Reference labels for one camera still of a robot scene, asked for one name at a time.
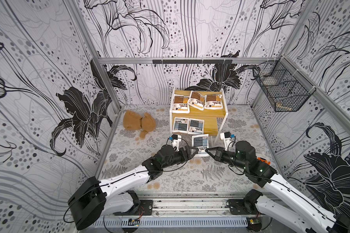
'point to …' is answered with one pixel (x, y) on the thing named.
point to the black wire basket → (287, 88)
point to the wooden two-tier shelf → (198, 112)
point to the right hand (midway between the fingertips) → (207, 150)
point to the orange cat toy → (264, 160)
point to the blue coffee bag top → (196, 126)
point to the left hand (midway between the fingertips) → (197, 156)
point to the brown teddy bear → (132, 121)
